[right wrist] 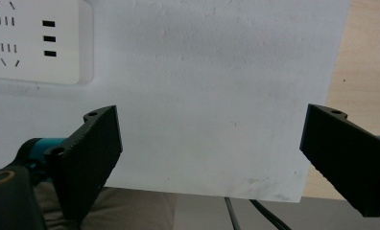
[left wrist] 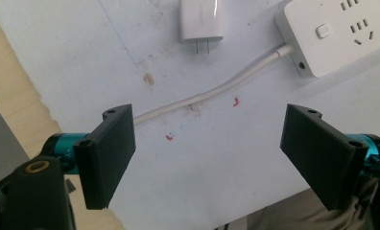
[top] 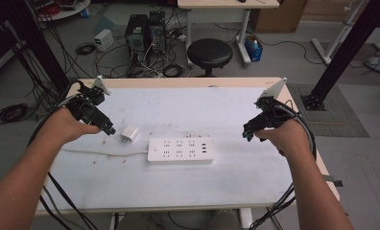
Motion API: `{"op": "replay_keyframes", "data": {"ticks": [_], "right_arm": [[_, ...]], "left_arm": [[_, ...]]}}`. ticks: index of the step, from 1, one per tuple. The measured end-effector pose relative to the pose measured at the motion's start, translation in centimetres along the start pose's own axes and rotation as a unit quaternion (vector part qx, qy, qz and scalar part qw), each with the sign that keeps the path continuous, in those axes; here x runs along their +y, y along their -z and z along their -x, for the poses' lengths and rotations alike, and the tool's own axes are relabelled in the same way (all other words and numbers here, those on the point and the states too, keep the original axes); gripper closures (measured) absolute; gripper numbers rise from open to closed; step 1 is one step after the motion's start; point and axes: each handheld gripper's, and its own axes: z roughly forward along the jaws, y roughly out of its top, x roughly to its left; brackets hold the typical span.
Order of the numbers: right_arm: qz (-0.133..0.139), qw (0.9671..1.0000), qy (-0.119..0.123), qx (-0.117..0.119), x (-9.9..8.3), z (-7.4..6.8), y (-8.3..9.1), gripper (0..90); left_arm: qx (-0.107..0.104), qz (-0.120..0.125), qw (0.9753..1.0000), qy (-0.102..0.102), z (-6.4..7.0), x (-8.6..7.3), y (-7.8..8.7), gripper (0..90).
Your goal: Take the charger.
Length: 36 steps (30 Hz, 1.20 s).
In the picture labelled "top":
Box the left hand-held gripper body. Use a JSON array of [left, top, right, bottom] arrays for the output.
[[66, 75, 113, 129]]

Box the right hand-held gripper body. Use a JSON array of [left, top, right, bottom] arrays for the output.
[[253, 77, 297, 130]]

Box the white charger adapter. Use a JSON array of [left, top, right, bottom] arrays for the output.
[[120, 125, 140, 144]]

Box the white power strip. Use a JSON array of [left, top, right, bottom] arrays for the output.
[[147, 137, 215, 166]]

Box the person's left hand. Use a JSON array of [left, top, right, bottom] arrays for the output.
[[38, 106, 103, 150]]

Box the person's right hand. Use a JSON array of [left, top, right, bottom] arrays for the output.
[[253, 119, 312, 158]]

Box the grey floor mat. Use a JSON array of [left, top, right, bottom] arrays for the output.
[[287, 83, 370, 139]]

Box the white power supply box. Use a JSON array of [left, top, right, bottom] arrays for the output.
[[93, 28, 115, 53]]

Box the white table mat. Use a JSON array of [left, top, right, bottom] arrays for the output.
[[37, 86, 296, 213]]

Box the black round stool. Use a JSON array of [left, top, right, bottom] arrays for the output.
[[186, 37, 234, 78]]

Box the black computer tower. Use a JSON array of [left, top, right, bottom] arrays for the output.
[[148, 10, 167, 56], [124, 13, 152, 69]]

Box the white metal stand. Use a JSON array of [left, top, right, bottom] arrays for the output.
[[311, 0, 371, 66]]

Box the brown cardboard box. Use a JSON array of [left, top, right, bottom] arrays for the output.
[[250, 0, 309, 34]]

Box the round white table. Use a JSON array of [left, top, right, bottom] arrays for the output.
[[27, 0, 92, 23]]

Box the beige desk with white legs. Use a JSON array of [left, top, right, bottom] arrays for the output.
[[177, 0, 280, 68]]

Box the white power strip cable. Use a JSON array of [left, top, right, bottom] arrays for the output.
[[59, 148, 150, 158]]

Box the coiled black cable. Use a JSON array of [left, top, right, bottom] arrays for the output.
[[75, 41, 98, 57], [0, 103, 30, 126]]

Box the black aluminium post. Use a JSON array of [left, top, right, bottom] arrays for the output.
[[0, 0, 71, 94], [300, 0, 380, 112]]

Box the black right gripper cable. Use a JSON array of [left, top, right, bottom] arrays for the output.
[[249, 98, 318, 230]]

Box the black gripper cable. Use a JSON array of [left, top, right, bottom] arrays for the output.
[[249, 98, 318, 230], [27, 80, 99, 230]]

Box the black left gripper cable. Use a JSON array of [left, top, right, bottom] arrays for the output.
[[27, 80, 99, 230]]

